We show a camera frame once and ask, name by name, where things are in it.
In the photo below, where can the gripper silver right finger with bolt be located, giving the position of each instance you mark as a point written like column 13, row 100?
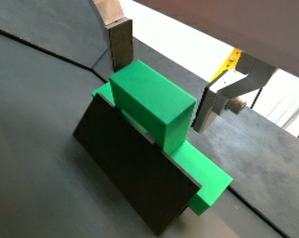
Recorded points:
column 220, row 95

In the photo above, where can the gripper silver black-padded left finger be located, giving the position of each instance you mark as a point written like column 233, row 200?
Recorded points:
column 118, row 30

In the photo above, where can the green bridge-shaped block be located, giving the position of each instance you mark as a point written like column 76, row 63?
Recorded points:
column 160, row 107

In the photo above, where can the black metal fixture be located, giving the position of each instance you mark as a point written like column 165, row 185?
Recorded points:
column 153, row 183

